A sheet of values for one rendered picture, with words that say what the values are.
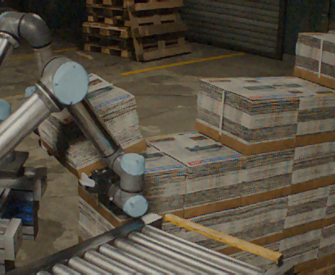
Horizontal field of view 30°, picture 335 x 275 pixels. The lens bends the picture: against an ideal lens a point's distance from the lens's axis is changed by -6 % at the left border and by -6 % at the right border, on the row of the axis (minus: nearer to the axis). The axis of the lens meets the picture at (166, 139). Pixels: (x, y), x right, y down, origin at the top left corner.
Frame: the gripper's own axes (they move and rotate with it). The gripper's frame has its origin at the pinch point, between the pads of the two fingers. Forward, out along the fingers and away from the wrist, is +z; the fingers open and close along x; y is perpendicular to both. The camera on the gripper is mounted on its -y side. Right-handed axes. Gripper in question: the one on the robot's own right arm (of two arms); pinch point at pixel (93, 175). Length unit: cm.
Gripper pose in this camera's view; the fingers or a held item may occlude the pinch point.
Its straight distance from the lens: 235.9
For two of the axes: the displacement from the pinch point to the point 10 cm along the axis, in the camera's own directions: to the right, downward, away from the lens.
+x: -8.4, 3.9, -3.9
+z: -5.1, -3.0, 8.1
